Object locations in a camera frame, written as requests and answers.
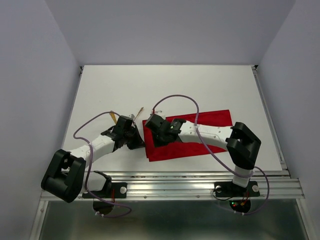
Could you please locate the gold knife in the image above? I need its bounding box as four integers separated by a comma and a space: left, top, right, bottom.
109, 111, 117, 125

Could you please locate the red cloth napkin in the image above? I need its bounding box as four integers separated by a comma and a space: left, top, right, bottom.
143, 109, 233, 162

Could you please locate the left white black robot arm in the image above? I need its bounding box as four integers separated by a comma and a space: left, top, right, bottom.
41, 115, 145, 203

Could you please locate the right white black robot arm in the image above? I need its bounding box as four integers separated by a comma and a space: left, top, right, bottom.
144, 114, 262, 195

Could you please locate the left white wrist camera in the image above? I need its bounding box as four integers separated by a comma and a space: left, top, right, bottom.
129, 114, 136, 121

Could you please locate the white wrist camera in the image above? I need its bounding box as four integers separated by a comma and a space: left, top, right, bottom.
151, 110, 166, 119
129, 114, 136, 121

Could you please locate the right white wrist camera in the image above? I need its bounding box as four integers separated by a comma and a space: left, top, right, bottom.
151, 110, 166, 119

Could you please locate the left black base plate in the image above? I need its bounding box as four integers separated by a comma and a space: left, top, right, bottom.
91, 182, 128, 199

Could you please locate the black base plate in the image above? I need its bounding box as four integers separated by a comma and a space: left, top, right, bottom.
214, 181, 260, 198
91, 182, 128, 199

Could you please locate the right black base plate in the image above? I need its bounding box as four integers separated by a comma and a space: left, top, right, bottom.
214, 181, 260, 198

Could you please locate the aluminium mounting rail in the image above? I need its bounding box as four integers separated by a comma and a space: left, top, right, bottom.
108, 169, 305, 201

